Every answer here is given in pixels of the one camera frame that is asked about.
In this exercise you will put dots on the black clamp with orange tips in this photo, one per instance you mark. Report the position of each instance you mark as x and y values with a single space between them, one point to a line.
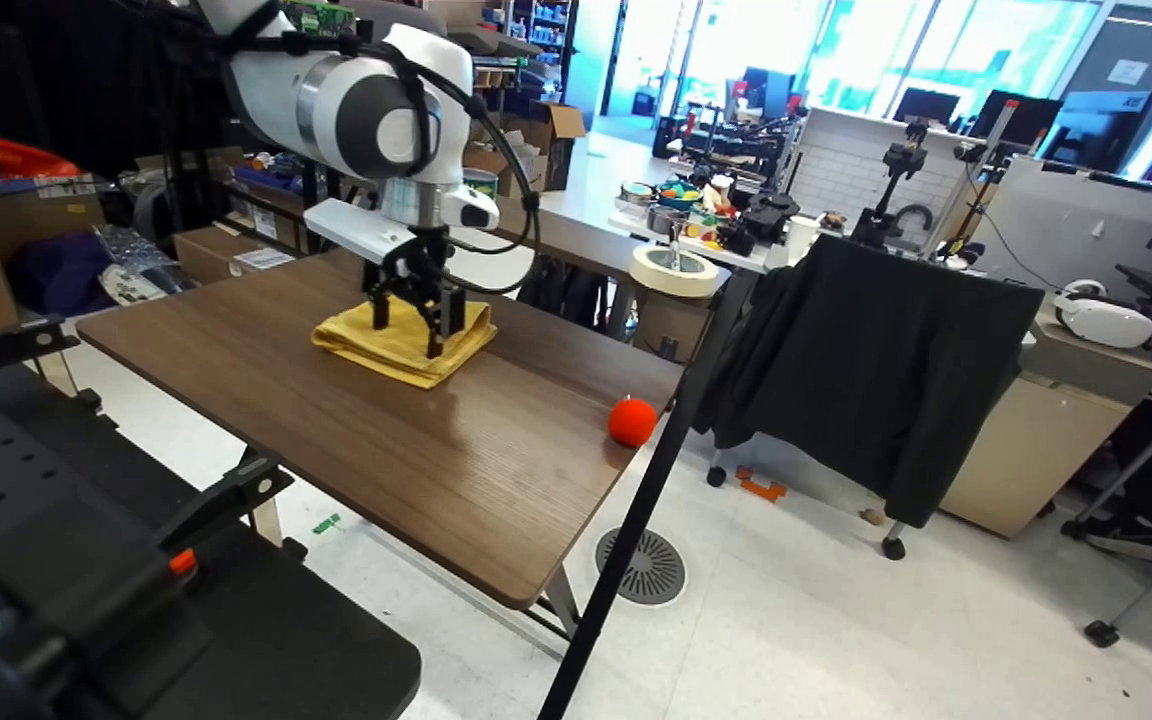
107 621

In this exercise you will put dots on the white VR headset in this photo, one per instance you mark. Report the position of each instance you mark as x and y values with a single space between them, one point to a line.
1089 314

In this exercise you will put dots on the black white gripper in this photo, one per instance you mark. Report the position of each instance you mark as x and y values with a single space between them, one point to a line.
404 239

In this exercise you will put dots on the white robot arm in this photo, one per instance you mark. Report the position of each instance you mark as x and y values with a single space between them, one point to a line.
394 113

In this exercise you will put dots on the black tripod pole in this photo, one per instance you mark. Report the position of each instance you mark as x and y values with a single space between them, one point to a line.
717 335

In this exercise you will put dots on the red plush tomato toy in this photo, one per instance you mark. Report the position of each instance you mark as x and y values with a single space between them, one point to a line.
628 422

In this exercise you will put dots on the cardboard box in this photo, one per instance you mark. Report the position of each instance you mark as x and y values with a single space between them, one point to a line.
552 134

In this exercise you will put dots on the black cloth draped cart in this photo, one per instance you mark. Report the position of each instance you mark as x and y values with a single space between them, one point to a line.
875 367

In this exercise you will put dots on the white masking tape roll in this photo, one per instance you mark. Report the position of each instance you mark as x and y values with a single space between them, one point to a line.
677 272

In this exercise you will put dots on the yellow towel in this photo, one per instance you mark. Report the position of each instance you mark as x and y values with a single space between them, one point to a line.
402 346

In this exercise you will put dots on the round floor drain grate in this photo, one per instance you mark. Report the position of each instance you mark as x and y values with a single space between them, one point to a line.
654 572

